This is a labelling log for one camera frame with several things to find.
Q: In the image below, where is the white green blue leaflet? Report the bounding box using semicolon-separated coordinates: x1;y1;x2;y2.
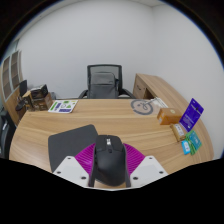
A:
47;99;79;114

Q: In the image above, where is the small black chair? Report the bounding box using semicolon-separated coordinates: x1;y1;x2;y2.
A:
14;79;29;113

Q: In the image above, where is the small blue box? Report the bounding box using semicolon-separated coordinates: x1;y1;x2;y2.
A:
180;139;192;156

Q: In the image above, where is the large black office chair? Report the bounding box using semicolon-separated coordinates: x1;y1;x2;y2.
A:
0;109;16;160

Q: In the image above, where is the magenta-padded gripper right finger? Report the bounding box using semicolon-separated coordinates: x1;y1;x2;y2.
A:
123;142;169;189

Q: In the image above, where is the stack of dark boxes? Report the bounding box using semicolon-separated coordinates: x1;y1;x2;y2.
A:
22;83;54;112

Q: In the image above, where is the orange-brown cardboard box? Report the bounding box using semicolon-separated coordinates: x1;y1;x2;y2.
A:
156;107;183;126

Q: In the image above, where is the green packet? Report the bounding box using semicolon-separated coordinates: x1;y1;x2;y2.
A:
184;130;203;157

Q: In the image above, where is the wooden shelf unit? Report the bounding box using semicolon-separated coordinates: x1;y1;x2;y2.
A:
0;49;24;126

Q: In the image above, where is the grey backpack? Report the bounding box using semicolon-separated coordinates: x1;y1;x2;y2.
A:
89;71;120;99

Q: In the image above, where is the purple standing card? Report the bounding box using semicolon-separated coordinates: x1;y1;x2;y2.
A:
179;97;205;133

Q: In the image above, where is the dark grey computer mouse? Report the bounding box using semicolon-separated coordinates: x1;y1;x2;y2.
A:
89;134;132;188

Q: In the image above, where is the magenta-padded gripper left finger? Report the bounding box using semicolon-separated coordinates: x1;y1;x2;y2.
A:
52;142;98;188

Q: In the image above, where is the small tan box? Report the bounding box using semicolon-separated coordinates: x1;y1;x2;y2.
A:
169;122;186;142

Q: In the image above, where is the dark grey mouse pad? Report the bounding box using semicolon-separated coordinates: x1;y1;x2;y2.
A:
47;124;99;173

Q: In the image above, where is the wooden side desk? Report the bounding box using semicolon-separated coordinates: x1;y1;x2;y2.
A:
132;73;188;111

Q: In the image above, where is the white paper sheet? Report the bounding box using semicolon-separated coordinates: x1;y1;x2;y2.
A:
152;96;170;110

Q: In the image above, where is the grey mesh office chair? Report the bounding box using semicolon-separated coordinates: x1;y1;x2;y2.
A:
78;63;137;100

